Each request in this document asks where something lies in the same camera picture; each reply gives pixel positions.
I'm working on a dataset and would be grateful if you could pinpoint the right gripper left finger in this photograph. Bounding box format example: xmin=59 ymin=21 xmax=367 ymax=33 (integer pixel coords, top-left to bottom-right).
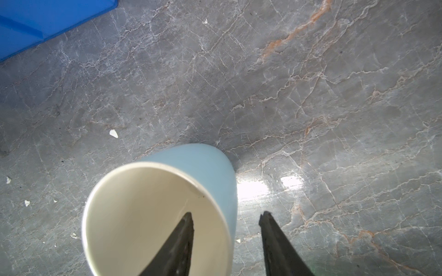
xmin=139 ymin=212 xmax=194 ymax=276

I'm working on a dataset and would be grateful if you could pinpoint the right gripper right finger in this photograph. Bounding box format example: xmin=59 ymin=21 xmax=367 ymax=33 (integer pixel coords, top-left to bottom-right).
xmin=259 ymin=211 xmax=314 ymax=276

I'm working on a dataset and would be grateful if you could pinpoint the light blue mug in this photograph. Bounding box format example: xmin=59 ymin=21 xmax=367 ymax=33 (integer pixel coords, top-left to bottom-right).
xmin=81 ymin=144 xmax=238 ymax=276

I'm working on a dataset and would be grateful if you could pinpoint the blue plastic bin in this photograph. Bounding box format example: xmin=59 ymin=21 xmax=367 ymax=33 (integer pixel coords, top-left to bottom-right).
xmin=1 ymin=0 xmax=119 ymax=61

